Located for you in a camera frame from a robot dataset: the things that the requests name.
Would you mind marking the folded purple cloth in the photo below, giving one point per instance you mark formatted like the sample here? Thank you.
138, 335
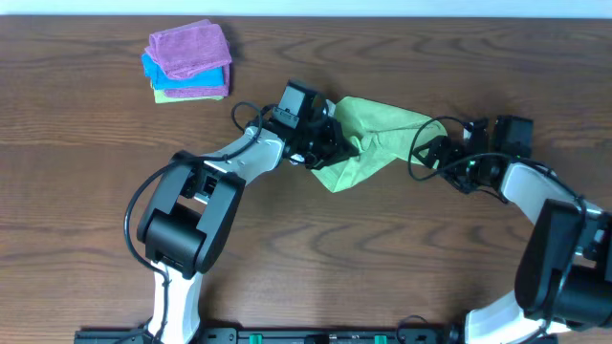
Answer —
188, 88
189, 50

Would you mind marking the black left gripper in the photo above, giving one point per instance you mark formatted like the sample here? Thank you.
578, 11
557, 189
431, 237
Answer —
332, 141

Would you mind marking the lower folded purple cloth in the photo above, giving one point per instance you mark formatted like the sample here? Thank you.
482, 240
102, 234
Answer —
188, 88

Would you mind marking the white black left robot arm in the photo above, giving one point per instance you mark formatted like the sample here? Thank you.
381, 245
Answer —
188, 219

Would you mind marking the folded blue cloth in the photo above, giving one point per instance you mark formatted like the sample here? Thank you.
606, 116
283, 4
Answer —
160, 81

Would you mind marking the bottom folded green cloth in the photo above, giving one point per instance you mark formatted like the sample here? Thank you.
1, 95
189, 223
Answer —
160, 97

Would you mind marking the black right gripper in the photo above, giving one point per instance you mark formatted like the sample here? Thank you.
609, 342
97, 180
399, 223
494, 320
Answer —
452, 146

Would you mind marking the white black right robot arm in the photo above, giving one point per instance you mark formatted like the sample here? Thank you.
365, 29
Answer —
563, 281

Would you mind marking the light green microfiber cloth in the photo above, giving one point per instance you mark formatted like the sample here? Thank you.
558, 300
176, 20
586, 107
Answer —
382, 133

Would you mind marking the top folded purple cloth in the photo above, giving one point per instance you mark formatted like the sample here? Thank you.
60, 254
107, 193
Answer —
189, 50

